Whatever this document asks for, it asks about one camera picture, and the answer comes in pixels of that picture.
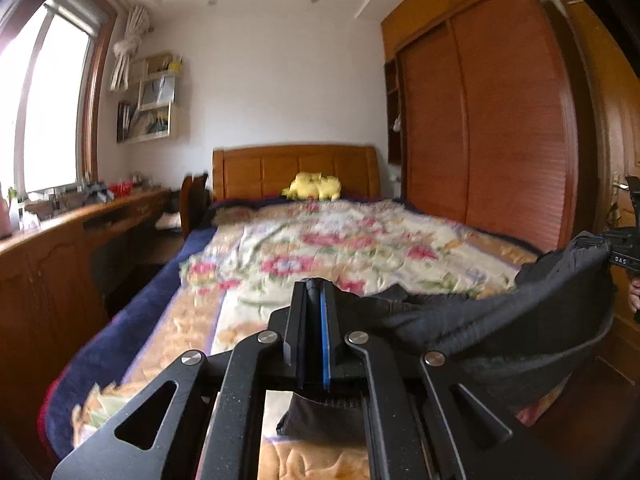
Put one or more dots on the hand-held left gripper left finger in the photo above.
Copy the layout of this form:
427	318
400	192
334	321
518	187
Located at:
302	340

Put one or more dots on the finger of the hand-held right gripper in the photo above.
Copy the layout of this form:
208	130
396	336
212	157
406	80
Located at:
597	243

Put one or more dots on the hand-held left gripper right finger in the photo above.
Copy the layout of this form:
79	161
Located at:
326	340

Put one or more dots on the black quilted jacket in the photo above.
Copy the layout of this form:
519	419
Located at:
500	320

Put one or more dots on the person's right hand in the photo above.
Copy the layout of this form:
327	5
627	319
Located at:
635	295

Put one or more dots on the floral quilt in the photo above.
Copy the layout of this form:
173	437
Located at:
300	240

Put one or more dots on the wooden door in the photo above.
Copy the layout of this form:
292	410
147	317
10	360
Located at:
607	125

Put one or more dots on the wooden slatted wardrobe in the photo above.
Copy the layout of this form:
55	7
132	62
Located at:
500	135

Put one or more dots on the yellow plush toy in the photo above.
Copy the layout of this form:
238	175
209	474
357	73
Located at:
312	186

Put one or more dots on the wooden chair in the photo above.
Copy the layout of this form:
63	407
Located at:
192	205

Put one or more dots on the wooden bed headboard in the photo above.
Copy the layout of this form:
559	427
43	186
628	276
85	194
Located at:
260	170

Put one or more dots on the white cloth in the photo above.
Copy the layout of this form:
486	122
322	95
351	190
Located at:
169	221

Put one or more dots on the red basket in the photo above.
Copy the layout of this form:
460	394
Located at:
120	189

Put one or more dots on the wooden desk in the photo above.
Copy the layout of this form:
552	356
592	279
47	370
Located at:
50	270

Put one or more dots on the dark binders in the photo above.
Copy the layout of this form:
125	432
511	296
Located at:
124	121

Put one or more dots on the small yellow figurine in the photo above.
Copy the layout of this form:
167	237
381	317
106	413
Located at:
175	64

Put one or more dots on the pink bottle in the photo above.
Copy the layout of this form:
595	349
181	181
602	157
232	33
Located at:
4	220

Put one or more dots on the tied beige curtain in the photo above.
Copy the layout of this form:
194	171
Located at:
125	50

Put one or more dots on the white wall shelf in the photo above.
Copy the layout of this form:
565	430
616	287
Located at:
150	115

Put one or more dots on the window with wooden frame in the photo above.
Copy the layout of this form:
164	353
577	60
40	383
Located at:
55	110

